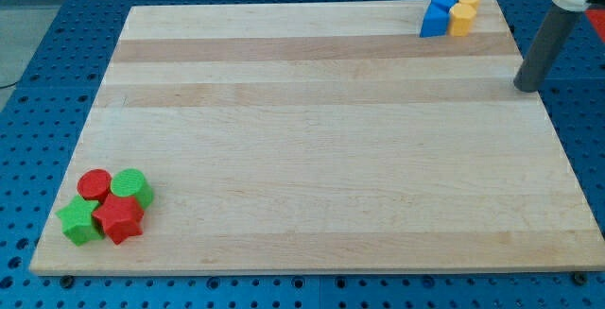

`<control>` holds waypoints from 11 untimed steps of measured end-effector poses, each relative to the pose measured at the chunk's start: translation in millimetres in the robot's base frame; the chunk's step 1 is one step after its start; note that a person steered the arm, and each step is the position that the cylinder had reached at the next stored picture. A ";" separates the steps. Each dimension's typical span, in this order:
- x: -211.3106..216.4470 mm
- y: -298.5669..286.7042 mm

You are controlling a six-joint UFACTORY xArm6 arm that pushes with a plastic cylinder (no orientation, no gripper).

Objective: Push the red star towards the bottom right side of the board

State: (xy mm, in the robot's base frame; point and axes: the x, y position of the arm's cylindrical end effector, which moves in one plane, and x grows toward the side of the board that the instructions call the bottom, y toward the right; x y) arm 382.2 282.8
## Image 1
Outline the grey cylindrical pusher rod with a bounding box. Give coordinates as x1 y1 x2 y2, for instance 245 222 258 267
513 4 581 93

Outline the wooden board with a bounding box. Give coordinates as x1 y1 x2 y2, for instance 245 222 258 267
30 0 604 276

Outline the red star block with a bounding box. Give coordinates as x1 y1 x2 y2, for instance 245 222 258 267
92 193 145 245

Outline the green star block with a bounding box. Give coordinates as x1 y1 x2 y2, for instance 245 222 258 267
56 195 105 246

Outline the front yellow block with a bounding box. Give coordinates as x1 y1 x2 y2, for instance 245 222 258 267
447 3 476 37

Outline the front blue block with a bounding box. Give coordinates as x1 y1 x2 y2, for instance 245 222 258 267
420 4 449 38

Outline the green cylinder block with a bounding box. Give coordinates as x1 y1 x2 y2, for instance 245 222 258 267
110 168 154 209

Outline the red cylinder block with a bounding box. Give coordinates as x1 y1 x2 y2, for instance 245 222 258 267
77 169 112 203

